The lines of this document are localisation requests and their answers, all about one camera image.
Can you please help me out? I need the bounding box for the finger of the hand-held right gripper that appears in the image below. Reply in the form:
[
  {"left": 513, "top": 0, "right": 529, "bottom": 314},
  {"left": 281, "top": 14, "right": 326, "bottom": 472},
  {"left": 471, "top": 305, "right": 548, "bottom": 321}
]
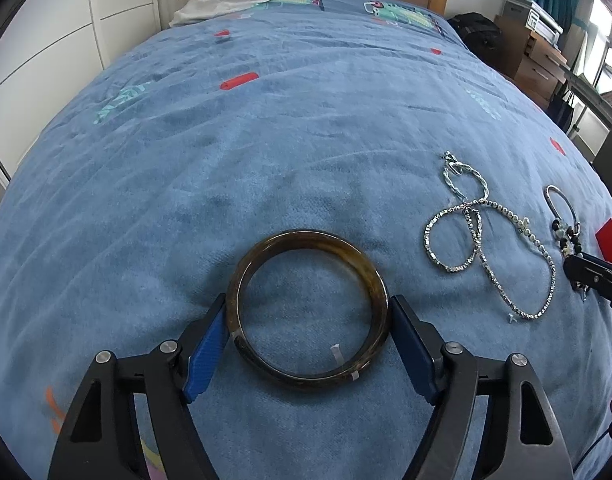
[
  {"left": 583, "top": 252, "right": 612, "bottom": 281},
  {"left": 563, "top": 255, "right": 612, "bottom": 311}
]

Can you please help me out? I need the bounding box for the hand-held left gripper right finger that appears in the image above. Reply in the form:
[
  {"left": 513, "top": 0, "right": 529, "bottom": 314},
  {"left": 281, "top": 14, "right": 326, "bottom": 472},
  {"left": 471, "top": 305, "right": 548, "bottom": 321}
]
[{"left": 390, "top": 294, "right": 574, "bottom": 480}]

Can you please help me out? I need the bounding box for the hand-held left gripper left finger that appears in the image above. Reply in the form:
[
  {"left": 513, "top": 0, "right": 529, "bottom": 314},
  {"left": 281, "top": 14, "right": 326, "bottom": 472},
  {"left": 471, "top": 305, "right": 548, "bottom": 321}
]
[{"left": 48, "top": 292, "right": 229, "bottom": 480}]

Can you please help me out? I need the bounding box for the red cardboard box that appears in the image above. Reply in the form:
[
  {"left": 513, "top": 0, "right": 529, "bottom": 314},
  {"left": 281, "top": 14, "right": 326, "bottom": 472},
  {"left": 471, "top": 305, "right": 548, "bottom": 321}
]
[{"left": 596, "top": 217, "right": 612, "bottom": 266}]

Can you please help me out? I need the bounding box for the dark beaded bracelet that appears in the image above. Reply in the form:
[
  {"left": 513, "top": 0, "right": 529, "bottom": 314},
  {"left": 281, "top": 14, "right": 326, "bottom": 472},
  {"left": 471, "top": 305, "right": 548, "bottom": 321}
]
[{"left": 552, "top": 217, "right": 589, "bottom": 303}]

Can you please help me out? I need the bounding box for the silver pearl chain necklace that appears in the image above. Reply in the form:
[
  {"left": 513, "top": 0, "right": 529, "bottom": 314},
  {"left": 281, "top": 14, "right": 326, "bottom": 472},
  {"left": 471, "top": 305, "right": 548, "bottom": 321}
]
[{"left": 463, "top": 199, "right": 558, "bottom": 323}]

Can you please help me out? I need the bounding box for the silver chain bracelet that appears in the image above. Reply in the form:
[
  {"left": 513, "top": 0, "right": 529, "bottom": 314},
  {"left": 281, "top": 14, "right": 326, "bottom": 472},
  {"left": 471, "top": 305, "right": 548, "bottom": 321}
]
[{"left": 424, "top": 204, "right": 483, "bottom": 274}]

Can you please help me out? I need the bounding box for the dark brown bangle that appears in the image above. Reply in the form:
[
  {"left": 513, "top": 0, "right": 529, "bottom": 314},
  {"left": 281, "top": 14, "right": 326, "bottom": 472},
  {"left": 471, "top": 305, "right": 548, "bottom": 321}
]
[{"left": 226, "top": 230, "right": 389, "bottom": 391}]

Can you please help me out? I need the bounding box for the twisted silver bracelet with clasp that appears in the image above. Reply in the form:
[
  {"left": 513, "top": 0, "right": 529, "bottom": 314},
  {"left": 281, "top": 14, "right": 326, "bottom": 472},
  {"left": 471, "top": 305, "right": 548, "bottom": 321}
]
[{"left": 442, "top": 151, "right": 490, "bottom": 206}]

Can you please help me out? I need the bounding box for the grey desk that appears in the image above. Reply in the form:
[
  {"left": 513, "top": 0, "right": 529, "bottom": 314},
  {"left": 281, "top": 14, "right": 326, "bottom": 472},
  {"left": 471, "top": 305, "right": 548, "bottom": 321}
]
[{"left": 563, "top": 67, "right": 612, "bottom": 126}]

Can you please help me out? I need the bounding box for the wooden dresser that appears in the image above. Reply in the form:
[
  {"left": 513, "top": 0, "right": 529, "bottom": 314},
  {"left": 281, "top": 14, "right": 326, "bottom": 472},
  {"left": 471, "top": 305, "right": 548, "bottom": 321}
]
[{"left": 493, "top": 15, "right": 569, "bottom": 96}]

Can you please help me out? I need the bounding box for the printed blue blanket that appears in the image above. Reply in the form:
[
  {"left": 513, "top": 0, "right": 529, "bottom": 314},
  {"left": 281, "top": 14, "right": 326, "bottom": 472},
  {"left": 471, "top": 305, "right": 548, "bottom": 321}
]
[{"left": 0, "top": 0, "right": 612, "bottom": 480}]

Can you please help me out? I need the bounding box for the grey printer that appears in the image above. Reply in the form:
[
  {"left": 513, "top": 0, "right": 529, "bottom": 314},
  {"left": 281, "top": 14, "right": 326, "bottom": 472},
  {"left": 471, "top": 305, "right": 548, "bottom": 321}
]
[{"left": 501, "top": 0, "right": 564, "bottom": 36}]

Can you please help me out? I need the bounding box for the black backpack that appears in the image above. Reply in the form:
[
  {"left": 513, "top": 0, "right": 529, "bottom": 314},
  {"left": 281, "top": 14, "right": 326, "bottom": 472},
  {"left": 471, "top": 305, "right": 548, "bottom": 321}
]
[{"left": 447, "top": 11, "right": 503, "bottom": 53}]

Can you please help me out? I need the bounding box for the white clothing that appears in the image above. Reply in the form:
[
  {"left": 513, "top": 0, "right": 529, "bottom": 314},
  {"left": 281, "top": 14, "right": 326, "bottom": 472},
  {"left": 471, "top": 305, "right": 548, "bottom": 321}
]
[{"left": 169, "top": 0, "right": 304, "bottom": 28}]

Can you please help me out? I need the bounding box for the white wardrobe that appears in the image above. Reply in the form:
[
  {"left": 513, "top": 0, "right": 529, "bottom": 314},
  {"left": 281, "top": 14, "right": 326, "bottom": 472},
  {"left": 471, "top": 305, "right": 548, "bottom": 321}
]
[{"left": 0, "top": 0, "right": 161, "bottom": 186}]

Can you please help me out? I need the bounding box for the black cable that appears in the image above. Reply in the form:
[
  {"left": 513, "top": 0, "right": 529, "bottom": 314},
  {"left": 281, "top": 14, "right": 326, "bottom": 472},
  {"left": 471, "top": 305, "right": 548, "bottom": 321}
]
[{"left": 576, "top": 417, "right": 612, "bottom": 466}]

